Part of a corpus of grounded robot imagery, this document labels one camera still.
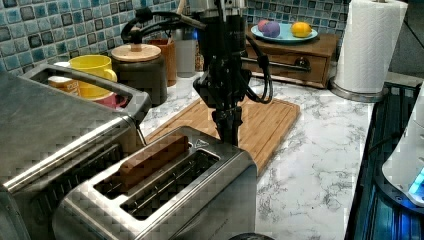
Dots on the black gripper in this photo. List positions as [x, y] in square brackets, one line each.
[223, 83]

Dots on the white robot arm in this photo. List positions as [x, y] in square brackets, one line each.
[403, 169]

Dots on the bread slice in toaster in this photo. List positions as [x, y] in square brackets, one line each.
[149, 160]

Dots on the stainless steel toaster oven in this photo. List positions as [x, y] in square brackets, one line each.
[51, 141]

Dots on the bamboo cutting board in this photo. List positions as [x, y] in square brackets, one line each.
[263, 129]

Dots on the clear glass jar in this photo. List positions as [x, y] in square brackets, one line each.
[185, 45]

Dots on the brown wooden utensil cup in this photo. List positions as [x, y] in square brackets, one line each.
[168, 51]

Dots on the wooden drawer box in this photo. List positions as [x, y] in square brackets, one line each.
[305, 62]

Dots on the purple toy eggplant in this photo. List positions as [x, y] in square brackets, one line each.
[271, 29]

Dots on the red toy strawberry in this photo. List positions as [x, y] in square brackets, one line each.
[261, 24]

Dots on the light blue plate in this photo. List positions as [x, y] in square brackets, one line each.
[285, 36]

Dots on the dark canister with wooden lid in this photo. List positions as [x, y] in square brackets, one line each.
[141, 66]

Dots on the yellow toy lemon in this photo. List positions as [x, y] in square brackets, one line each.
[301, 29]

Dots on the pink mug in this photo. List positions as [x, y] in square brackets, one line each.
[111, 100]

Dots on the wooden spoon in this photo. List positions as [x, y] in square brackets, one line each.
[181, 6]

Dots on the yellow mug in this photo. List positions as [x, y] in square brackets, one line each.
[97, 65]

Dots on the small spice jar white lid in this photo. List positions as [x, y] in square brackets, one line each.
[65, 84]

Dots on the white paper towel roll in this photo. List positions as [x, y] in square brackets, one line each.
[371, 33]

